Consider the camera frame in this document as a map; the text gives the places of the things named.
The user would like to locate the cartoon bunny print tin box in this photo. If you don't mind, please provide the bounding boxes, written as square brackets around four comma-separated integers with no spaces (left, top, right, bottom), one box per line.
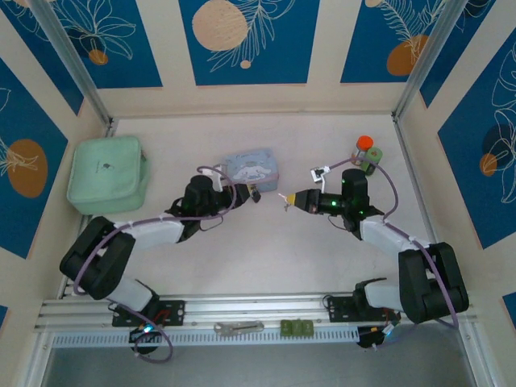
[223,148,279,194]

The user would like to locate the small green bottle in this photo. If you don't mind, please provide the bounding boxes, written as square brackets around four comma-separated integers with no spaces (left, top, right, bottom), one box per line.
[362,148,384,177]

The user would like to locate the jar with orange lid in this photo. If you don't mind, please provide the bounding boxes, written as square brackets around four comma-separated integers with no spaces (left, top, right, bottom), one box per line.
[353,135,374,167]

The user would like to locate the mint green fabric pouch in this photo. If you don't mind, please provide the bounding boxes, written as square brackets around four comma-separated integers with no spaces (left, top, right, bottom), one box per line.
[66,135,151,215]

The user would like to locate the green three-button block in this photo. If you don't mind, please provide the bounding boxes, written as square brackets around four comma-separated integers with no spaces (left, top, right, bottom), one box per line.
[281,319,314,336]

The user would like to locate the silver metal wrench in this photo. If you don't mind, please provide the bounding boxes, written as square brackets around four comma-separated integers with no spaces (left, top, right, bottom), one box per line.
[213,321,265,337]

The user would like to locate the small controller board with light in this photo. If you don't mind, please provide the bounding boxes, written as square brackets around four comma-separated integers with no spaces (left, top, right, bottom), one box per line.
[128,323,160,344]
[356,325,395,351]

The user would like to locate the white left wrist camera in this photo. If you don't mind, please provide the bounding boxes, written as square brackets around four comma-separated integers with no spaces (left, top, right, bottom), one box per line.
[199,167,223,191]

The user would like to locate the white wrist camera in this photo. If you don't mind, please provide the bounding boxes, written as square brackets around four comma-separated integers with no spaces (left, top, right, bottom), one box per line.
[310,165,332,185]
[199,167,223,191]

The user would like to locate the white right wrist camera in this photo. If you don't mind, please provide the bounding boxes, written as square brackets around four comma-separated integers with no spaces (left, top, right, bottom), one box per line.
[310,165,332,185]

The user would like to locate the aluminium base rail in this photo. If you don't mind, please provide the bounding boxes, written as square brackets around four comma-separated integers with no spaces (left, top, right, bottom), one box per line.
[34,293,476,336]

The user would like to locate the white slotted cable duct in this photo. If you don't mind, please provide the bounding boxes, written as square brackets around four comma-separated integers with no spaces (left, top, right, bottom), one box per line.
[52,327,360,349]

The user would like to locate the aluminium frame post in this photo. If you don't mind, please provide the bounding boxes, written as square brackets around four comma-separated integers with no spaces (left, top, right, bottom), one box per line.
[392,0,472,123]
[30,0,117,131]

